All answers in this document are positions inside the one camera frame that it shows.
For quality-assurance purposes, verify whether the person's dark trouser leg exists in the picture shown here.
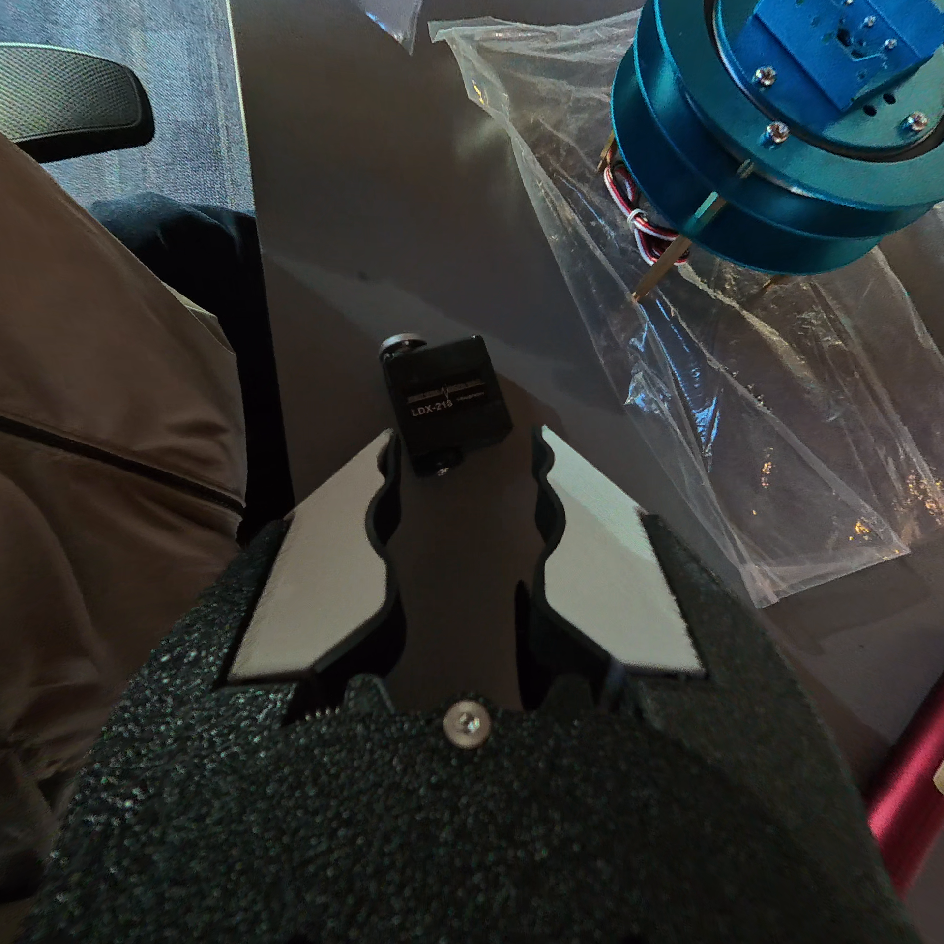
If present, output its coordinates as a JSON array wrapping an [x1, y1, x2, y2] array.
[[88, 203, 289, 517]]

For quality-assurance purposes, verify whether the red screwdriver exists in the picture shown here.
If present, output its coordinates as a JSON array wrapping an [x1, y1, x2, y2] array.
[[866, 730, 944, 897]]

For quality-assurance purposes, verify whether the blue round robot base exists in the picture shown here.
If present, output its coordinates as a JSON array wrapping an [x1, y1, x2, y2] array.
[[601, 0, 944, 305]]

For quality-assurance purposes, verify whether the black servo motor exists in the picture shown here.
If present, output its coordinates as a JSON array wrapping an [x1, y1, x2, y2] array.
[[378, 333, 515, 479]]

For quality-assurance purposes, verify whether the dark grey desk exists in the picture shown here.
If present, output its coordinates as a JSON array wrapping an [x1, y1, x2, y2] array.
[[229, 0, 944, 775]]

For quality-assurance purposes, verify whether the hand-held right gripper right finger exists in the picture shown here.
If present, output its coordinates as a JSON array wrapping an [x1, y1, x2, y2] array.
[[516, 425, 708, 712]]

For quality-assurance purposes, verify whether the person's beige jacket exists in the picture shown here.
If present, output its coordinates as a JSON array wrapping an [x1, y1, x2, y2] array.
[[0, 133, 248, 886]]

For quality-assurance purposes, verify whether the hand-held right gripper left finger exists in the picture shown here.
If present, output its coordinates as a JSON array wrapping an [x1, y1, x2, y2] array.
[[221, 428, 408, 721]]

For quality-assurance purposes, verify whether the large clear plastic bag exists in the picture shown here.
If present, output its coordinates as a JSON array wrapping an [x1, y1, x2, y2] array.
[[428, 0, 944, 609]]

